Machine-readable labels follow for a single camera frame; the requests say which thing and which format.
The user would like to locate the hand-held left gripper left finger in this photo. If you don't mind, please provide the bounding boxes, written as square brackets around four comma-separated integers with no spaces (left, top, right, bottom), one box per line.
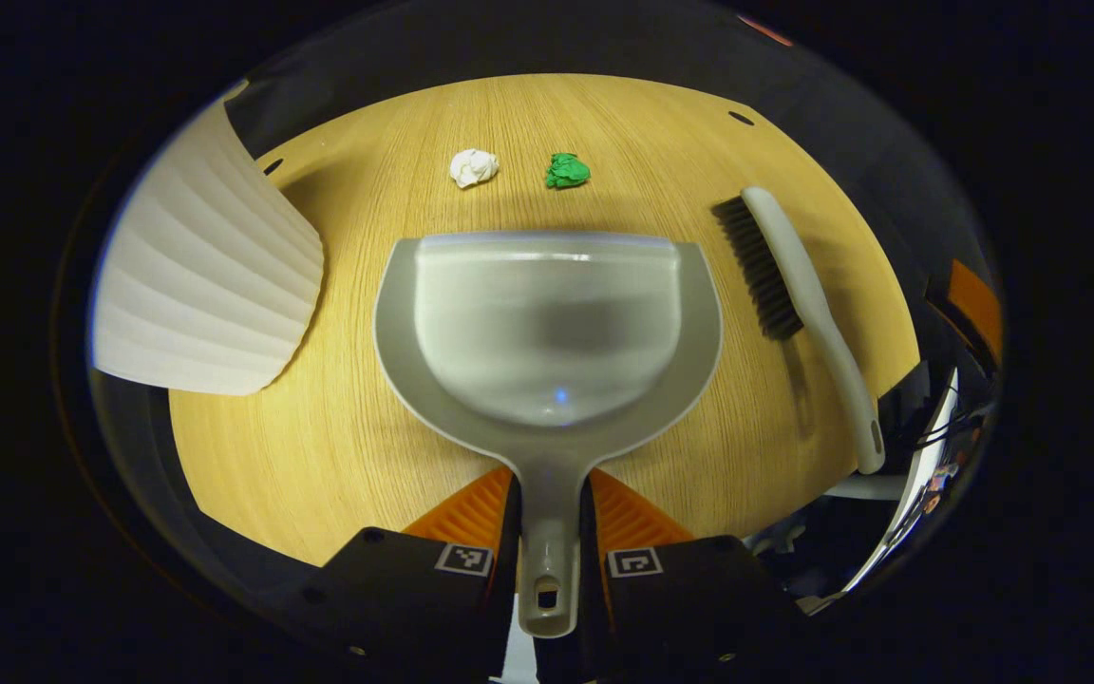
[300,465,521,680]

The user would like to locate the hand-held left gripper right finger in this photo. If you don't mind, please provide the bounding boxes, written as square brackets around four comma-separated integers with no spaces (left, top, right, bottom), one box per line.
[580,467,809,680]

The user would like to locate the small grey broom black bristles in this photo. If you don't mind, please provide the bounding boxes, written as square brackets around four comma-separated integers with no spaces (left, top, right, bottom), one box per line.
[711,186,887,476]

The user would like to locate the grey plastic dustpan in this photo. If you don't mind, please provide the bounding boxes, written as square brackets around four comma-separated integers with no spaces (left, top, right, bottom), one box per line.
[373,231,725,639]

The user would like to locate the white ribbed garbage bin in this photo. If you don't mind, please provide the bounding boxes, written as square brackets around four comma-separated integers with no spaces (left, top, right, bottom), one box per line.
[91,95,326,397]

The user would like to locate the green paper ball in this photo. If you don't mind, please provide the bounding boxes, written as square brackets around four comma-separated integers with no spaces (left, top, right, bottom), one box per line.
[545,152,592,190]

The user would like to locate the white paper ball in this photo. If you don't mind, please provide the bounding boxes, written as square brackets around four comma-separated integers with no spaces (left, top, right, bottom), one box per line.
[449,148,500,189]

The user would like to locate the wooden desktop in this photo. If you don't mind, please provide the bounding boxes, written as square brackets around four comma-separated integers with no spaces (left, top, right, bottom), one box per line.
[167,73,921,568]

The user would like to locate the white monitor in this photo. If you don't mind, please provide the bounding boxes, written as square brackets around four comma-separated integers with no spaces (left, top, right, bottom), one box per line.
[841,366,964,598]

